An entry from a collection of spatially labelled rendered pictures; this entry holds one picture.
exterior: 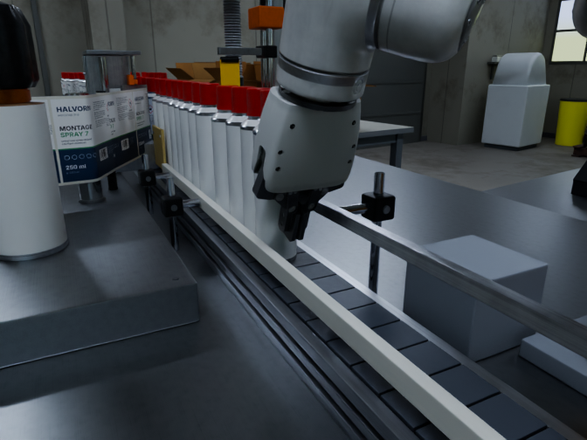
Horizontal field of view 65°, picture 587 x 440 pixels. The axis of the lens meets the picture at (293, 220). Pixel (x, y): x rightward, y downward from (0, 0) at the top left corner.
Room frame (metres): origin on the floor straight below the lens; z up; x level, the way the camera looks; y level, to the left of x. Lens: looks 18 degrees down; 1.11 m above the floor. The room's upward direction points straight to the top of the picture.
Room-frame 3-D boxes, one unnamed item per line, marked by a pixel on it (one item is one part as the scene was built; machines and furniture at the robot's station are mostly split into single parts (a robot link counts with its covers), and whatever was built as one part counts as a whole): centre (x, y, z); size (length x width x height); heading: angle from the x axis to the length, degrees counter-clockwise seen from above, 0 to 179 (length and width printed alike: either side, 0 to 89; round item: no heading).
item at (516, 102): (6.81, -3.22, 0.65); 0.73 x 0.62 x 1.31; 125
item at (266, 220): (0.54, 0.02, 0.98); 0.05 x 0.05 x 0.20
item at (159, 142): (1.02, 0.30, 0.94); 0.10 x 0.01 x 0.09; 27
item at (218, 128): (0.68, 0.09, 0.98); 0.05 x 0.05 x 0.20
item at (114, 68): (1.10, 0.41, 1.01); 0.14 x 0.13 x 0.26; 27
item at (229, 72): (0.72, 0.09, 1.09); 0.03 x 0.01 x 0.06; 117
